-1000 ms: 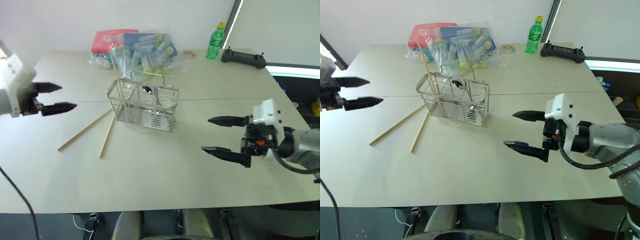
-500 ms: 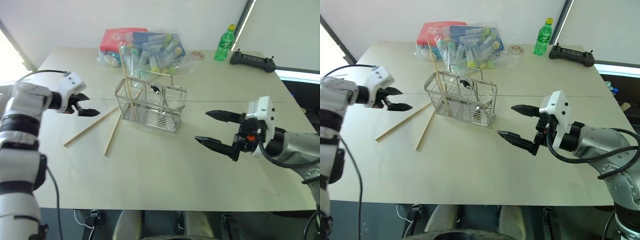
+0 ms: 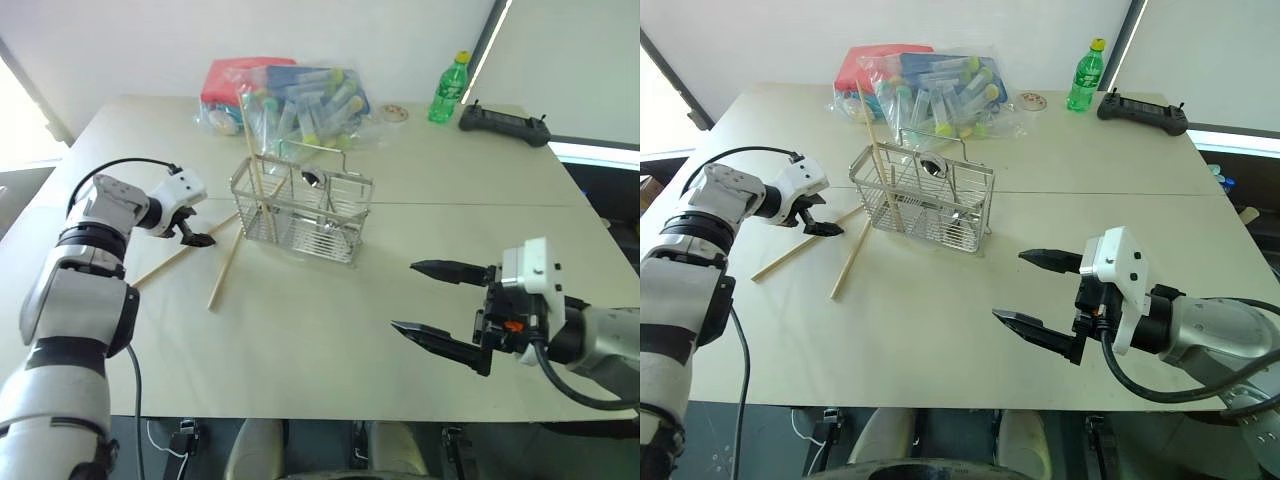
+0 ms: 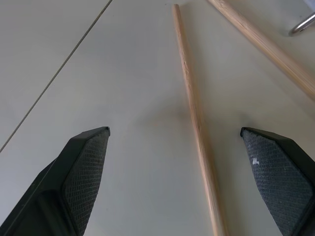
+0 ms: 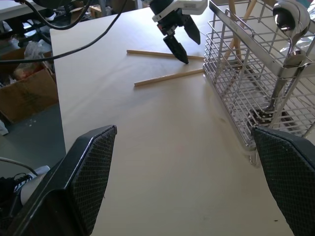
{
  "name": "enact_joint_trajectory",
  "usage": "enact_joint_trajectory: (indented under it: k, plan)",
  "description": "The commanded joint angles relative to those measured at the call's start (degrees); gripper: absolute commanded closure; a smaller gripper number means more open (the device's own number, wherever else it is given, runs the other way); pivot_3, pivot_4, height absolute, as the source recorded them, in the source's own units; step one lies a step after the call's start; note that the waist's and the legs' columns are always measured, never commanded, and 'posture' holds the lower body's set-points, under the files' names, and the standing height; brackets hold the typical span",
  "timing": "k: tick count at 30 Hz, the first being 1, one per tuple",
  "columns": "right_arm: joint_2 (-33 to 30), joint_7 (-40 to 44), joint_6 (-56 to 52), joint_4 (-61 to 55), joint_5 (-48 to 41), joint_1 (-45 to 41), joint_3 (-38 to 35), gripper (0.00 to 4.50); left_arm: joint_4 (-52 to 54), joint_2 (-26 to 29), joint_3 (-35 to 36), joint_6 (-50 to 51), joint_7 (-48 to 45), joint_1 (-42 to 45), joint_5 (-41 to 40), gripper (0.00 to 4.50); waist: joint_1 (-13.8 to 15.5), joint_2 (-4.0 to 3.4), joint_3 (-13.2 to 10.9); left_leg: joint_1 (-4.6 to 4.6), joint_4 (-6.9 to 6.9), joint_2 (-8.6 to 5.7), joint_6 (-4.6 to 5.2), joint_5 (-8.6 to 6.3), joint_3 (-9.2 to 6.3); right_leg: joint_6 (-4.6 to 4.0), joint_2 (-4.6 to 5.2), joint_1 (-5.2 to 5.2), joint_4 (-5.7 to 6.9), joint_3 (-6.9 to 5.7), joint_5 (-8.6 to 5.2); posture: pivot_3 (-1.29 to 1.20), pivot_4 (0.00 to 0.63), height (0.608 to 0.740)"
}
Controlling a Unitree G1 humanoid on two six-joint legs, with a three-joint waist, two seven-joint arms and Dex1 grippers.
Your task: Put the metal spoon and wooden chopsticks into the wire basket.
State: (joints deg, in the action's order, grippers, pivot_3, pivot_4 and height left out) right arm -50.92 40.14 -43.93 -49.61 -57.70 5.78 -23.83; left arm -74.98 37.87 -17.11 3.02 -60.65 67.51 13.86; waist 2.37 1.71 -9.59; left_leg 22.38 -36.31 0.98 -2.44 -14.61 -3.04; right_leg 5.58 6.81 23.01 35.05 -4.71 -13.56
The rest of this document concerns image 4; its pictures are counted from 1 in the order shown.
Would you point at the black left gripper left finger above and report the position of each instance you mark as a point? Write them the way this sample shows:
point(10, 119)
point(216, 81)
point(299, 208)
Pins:
point(61, 186)

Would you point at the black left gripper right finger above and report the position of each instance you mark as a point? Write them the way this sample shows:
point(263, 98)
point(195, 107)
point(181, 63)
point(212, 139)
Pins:
point(278, 177)

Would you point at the wooden chopstick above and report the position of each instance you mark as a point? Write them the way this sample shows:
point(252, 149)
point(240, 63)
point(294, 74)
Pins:
point(194, 118)
point(268, 49)

